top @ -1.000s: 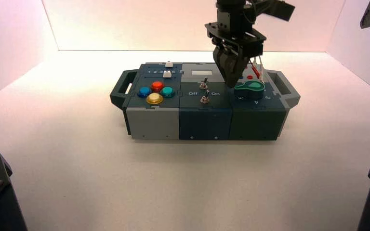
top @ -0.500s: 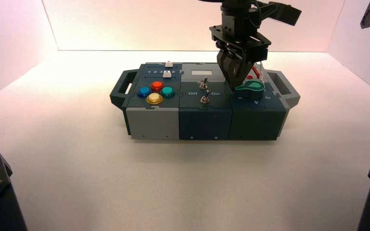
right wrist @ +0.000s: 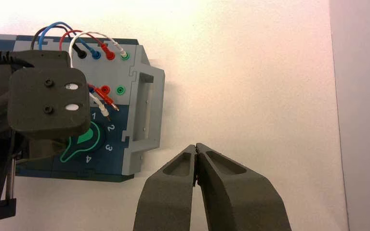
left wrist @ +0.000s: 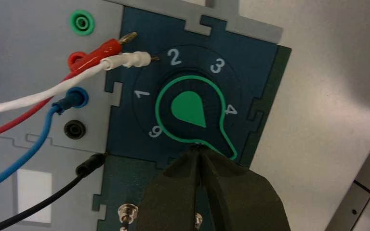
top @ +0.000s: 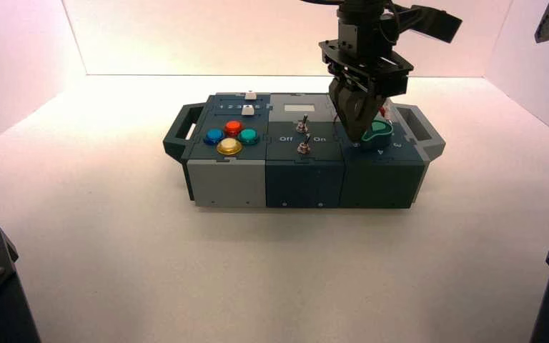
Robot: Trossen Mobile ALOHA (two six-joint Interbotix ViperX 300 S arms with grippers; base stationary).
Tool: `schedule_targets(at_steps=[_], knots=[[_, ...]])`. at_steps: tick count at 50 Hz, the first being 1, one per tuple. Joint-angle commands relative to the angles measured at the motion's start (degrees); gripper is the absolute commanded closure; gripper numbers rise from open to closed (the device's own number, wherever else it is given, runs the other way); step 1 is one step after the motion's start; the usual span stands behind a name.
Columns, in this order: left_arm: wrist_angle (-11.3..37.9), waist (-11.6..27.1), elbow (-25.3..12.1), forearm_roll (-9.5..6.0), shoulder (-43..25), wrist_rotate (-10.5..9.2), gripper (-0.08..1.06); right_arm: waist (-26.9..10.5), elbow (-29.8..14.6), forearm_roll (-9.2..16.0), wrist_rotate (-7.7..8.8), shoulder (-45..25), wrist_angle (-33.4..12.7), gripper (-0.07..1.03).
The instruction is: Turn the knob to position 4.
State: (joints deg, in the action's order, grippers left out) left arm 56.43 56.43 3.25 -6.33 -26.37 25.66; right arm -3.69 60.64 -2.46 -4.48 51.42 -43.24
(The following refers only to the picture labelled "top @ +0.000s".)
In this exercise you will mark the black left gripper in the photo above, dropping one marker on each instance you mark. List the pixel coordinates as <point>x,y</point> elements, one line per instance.
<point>374,71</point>

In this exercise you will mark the green rotary knob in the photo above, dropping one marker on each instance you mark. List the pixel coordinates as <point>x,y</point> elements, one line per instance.
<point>378,135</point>

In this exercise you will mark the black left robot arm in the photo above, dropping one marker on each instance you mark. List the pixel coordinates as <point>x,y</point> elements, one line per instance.
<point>359,26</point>

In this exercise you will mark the white slider knob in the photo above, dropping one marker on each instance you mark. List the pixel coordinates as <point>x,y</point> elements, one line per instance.
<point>247,110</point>
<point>251,95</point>

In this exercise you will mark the small rectangular display screen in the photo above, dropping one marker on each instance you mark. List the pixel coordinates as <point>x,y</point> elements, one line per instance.
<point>299,108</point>

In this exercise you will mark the teal grey control box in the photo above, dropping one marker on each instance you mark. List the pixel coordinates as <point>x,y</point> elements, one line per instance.
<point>303,180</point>

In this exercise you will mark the green round push button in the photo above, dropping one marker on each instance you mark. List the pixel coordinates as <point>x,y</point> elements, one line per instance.
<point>248,137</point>

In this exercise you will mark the red round push button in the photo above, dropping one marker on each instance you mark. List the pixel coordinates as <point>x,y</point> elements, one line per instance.
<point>233,127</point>

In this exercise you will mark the yellow round push button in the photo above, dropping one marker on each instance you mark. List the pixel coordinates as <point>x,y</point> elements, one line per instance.
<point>229,147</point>

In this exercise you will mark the blue round push button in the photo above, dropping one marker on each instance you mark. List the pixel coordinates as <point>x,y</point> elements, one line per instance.
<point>214,137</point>

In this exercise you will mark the metal toggle switch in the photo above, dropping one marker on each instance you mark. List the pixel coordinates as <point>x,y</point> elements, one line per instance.
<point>302,124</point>
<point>304,144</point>

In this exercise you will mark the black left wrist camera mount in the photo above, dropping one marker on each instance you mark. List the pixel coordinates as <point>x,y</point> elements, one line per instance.
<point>431,21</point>

